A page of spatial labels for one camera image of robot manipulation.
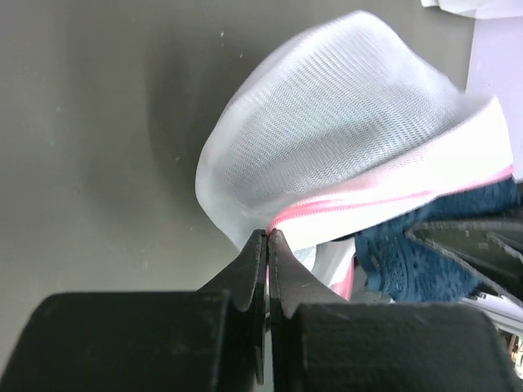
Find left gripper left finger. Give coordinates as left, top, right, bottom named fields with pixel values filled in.
left=195, top=230, right=266, bottom=314

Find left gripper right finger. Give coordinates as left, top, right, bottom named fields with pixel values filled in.
left=268, top=229, right=347, bottom=319

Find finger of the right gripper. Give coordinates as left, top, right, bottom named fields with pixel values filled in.
left=406, top=218, right=522, bottom=306

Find navy blue lace bra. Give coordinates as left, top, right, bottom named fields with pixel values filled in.
left=355, top=177, right=521, bottom=302

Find pink white mesh laundry bag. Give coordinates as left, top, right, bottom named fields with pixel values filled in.
left=195, top=11, right=513, bottom=298

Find white plastic bin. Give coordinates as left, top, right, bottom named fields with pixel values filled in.
left=421, top=0, right=523, bottom=20

